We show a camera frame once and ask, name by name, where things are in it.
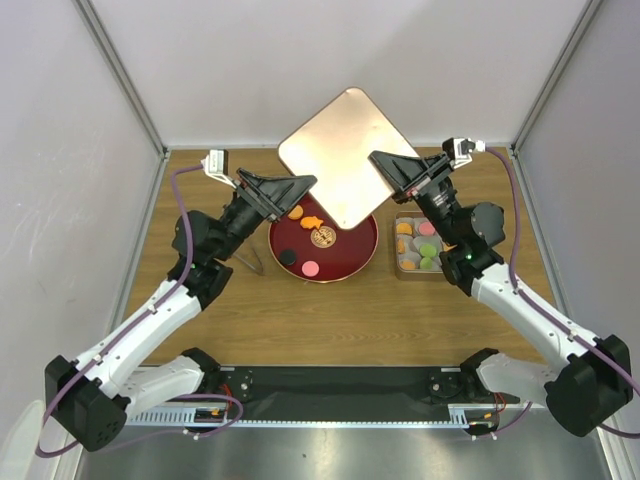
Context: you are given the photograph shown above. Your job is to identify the orange fish cookie left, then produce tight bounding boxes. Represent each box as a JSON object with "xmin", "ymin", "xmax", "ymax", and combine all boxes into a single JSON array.
[{"xmin": 300, "ymin": 216, "xmax": 324, "ymax": 230}]

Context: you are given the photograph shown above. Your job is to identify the pink cookie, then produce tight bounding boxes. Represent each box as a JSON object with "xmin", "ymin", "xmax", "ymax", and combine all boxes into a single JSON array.
[
  {"xmin": 301, "ymin": 261, "xmax": 320, "ymax": 278},
  {"xmin": 416, "ymin": 221, "xmax": 435, "ymax": 236}
]

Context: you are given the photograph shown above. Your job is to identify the gold cookie tin box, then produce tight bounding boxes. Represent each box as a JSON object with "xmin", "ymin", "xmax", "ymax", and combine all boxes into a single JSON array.
[{"xmin": 392, "ymin": 211, "xmax": 445, "ymax": 281}]

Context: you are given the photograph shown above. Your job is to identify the green macaron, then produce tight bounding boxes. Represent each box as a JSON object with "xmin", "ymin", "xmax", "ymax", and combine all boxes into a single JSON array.
[
  {"xmin": 419, "ymin": 257, "xmax": 436, "ymax": 271},
  {"xmin": 419, "ymin": 243, "xmax": 438, "ymax": 258}
]

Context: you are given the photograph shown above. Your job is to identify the grey cable duct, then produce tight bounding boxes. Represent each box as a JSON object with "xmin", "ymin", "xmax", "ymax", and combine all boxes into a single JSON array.
[{"xmin": 126, "ymin": 403, "xmax": 497, "ymax": 434}]

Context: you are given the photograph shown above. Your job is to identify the gold tin lid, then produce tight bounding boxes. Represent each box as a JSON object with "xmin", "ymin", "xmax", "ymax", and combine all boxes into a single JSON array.
[{"xmin": 278, "ymin": 87, "xmax": 417, "ymax": 230}]

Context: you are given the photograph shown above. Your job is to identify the round red tray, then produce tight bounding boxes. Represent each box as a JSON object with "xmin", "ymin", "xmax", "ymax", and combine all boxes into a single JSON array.
[{"xmin": 268, "ymin": 195, "xmax": 379, "ymax": 283}]

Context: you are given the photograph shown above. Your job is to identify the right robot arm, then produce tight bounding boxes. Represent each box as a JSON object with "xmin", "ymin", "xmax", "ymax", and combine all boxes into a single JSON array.
[{"xmin": 369, "ymin": 149, "xmax": 639, "ymax": 437}]

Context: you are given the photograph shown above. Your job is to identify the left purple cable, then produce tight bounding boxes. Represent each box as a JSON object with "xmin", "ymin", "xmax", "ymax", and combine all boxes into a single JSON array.
[{"xmin": 34, "ymin": 162, "xmax": 246, "ymax": 459}]

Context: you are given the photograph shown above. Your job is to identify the round orange sandwich cookie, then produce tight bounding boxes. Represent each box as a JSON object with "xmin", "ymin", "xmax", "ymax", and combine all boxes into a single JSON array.
[{"xmin": 396, "ymin": 222, "xmax": 413, "ymax": 236}]

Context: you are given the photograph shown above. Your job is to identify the black sandwich cookie left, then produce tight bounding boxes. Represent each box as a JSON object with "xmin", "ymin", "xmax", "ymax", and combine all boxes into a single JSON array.
[{"xmin": 278, "ymin": 249, "xmax": 297, "ymax": 266}]

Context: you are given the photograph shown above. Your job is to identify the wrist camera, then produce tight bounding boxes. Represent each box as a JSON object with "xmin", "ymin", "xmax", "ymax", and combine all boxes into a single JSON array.
[
  {"xmin": 201, "ymin": 149, "xmax": 231, "ymax": 183},
  {"xmin": 442, "ymin": 138, "xmax": 486, "ymax": 169}
]

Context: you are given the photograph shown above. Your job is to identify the orange sandwich biscuit left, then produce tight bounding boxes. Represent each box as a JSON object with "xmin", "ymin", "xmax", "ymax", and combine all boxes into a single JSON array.
[{"xmin": 288, "ymin": 205, "xmax": 304, "ymax": 220}]

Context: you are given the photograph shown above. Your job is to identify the steel serving tongs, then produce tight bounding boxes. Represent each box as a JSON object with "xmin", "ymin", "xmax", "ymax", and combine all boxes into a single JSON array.
[{"xmin": 235, "ymin": 246, "xmax": 265, "ymax": 276}]

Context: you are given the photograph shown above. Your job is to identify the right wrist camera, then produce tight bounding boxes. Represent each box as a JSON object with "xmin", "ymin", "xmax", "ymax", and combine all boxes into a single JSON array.
[{"xmin": 442, "ymin": 138, "xmax": 486, "ymax": 169}]

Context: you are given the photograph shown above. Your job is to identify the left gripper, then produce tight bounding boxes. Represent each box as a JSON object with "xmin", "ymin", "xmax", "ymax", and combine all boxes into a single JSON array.
[{"xmin": 212, "ymin": 168, "xmax": 315, "ymax": 262}]

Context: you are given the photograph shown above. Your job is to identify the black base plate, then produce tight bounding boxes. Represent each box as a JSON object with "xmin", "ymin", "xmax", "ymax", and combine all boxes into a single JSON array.
[{"xmin": 196, "ymin": 366, "xmax": 497, "ymax": 420}]

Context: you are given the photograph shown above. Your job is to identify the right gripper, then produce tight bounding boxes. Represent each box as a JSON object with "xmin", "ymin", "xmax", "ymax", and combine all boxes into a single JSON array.
[{"xmin": 367, "ymin": 152, "xmax": 461, "ymax": 248}]

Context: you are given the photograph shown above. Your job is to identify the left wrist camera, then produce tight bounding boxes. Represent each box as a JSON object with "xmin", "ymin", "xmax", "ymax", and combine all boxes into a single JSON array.
[{"xmin": 201, "ymin": 149, "xmax": 231, "ymax": 183}]

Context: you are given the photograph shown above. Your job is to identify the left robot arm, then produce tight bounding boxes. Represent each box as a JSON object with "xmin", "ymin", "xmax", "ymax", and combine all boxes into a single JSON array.
[{"xmin": 43, "ymin": 169, "xmax": 317, "ymax": 452}]

